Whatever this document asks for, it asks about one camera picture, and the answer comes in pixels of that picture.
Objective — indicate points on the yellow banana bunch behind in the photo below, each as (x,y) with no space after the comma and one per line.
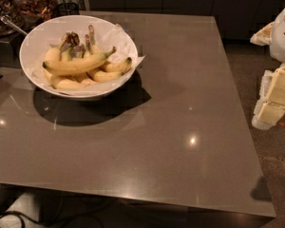
(70,47)

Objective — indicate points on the white ceramic bowl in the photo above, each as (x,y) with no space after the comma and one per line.
(38,38)

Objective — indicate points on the black wire basket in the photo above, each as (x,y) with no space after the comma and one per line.
(65,9)

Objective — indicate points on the right small yellow banana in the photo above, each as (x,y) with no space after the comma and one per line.
(122,66)

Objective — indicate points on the bottom left yellow banana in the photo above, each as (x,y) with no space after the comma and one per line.
(59,82)

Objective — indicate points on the metal spoon handle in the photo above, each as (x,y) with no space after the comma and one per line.
(6,20)

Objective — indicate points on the white paper bowl liner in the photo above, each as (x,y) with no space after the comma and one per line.
(120,41)

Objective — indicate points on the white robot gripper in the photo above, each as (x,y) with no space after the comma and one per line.
(283,35)

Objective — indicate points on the middle yellow banana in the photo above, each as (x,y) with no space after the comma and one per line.
(100,76)

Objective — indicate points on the long yellow banana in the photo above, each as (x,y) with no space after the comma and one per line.
(77,66)

